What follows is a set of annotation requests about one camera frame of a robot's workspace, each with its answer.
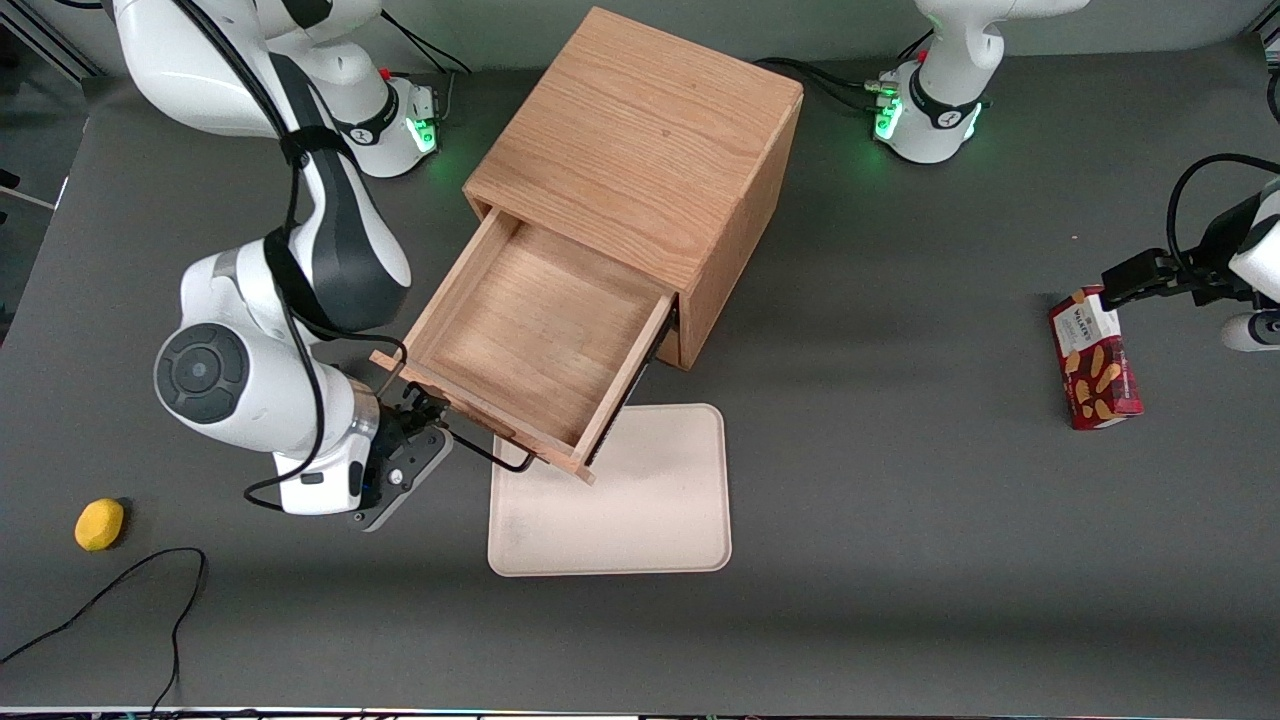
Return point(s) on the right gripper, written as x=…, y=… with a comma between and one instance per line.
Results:
x=403, y=424

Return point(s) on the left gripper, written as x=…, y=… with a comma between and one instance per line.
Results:
x=1214, y=246

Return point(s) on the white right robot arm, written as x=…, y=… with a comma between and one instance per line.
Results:
x=250, y=400

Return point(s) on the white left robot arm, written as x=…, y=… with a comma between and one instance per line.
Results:
x=945, y=120

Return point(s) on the oak wooden drawer cabinet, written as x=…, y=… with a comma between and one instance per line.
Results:
x=650, y=130

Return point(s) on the red shortbread cookie box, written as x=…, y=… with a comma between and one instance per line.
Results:
x=1100, y=380

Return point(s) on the cream plastic tray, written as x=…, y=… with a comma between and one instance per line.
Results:
x=650, y=500

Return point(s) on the yellow lemon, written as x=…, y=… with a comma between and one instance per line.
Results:
x=98, y=525

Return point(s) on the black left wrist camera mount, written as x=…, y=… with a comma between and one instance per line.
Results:
x=1228, y=245

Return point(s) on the aluminium frame profile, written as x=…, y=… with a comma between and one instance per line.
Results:
x=50, y=40
x=1270, y=38

